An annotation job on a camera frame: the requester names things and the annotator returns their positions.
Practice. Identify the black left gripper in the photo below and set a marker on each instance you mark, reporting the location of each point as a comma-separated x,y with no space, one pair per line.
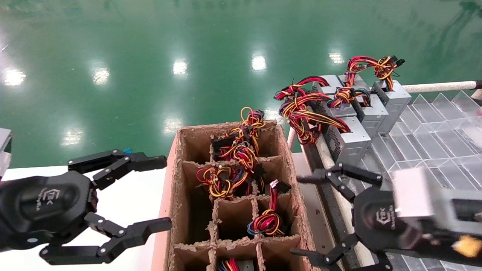
45,207

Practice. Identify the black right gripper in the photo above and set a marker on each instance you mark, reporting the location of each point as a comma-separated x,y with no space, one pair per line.
378,220

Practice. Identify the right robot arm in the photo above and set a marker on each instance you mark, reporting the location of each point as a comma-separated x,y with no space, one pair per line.
433,244

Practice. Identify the grey held power supply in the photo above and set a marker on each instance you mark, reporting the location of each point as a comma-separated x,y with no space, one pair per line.
414,192

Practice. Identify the brown cardboard divider box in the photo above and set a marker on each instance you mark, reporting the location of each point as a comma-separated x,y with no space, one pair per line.
233,220

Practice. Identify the clear acrylic divider tray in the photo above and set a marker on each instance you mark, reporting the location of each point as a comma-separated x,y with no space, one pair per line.
433,131

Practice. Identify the cream pipe rail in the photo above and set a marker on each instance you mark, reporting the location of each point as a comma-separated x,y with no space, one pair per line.
478,95
440,87
328,158

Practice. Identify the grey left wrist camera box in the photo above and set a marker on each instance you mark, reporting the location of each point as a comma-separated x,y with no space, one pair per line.
3,150

